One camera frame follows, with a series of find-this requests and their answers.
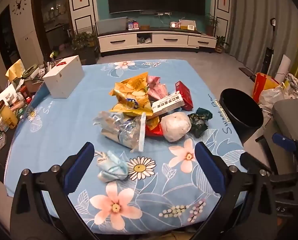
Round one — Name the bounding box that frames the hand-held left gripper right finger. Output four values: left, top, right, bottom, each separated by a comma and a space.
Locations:
194, 141, 282, 240

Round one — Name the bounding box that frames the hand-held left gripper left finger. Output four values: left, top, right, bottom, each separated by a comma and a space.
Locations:
11, 142, 99, 240

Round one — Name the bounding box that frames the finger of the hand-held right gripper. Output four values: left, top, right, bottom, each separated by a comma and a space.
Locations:
240, 152, 276, 178
272, 133, 298, 170

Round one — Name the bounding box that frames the blue face mask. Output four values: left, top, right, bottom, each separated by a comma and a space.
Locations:
96, 150, 129, 182

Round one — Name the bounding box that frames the green snack wrapper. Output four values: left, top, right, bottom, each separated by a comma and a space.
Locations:
188, 107, 213, 138

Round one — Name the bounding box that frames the black trash bin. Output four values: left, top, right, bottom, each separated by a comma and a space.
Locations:
218, 88, 264, 146

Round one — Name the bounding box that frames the white tissue ball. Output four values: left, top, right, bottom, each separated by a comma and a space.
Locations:
160, 112, 191, 142

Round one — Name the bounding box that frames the clear silver plastic bag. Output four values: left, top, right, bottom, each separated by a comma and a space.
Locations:
93, 111, 147, 153

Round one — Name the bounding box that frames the red snack wrapper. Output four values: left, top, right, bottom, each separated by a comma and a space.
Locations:
145, 122, 164, 137

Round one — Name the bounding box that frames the white medicine box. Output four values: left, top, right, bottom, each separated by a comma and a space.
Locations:
151, 92, 186, 117

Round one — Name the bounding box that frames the red cardboard box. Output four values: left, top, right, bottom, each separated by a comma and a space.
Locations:
175, 80, 194, 111

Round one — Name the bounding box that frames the yellow chip bag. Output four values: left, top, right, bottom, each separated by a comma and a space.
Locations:
109, 72, 156, 117

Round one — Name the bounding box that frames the pink plastic wrapper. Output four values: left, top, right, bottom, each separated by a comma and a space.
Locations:
147, 75, 169, 100

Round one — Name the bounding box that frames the grey sofa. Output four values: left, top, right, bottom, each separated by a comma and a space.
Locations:
263, 99, 298, 160

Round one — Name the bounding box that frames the blue floral tablecloth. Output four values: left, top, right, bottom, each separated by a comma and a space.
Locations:
4, 59, 248, 235

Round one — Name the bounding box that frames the white plastic bag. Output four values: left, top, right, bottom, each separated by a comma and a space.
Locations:
259, 82, 291, 117

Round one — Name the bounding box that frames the crumpled newspaper pile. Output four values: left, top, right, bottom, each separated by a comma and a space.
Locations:
285, 73, 298, 98

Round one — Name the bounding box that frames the red and yellow shopping bag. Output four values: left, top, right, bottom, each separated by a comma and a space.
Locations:
253, 72, 280, 103

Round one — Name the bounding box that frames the white rolled board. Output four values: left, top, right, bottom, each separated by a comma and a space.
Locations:
276, 55, 293, 77

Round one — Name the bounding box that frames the dark red floor mat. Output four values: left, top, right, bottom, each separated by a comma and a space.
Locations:
239, 66, 256, 82

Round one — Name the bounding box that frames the yellow tin can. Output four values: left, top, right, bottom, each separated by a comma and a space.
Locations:
0, 102, 19, 130

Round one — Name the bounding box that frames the white storage box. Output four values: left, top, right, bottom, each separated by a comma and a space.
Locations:
43, 55, 85, 99

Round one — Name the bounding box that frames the upright vacuum cleaner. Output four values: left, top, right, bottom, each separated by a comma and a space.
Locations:
260, 17, 277, 76

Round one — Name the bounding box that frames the green tissue box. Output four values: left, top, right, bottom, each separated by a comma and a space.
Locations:
21, 65, 41, 78

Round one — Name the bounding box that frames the potted plant in yellow pot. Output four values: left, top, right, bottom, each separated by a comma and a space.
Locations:
215, 35, 230, 54

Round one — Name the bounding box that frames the yellow paper bag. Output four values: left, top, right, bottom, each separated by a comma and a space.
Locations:
5, 59, 23, 83

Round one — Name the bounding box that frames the grey curtain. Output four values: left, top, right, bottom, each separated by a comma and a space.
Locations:
230, 0, 298, 80

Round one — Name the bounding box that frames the potted green plant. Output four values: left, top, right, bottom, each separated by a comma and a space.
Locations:
71, 31, 100, 64

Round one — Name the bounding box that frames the white television cabinet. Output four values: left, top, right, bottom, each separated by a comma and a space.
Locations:
97, 27, 217, 57

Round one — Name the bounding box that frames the potted plant in red pot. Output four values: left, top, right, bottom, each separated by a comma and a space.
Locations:
203, 14, 220, 37

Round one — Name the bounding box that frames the grey glass tank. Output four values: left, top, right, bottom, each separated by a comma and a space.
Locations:
96, 17, 128, 34

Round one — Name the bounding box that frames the white desk calendar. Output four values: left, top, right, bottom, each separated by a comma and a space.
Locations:
179, 19, 196, 30

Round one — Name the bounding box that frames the black wall clock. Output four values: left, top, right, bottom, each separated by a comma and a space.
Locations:
12, 0, 28, 15

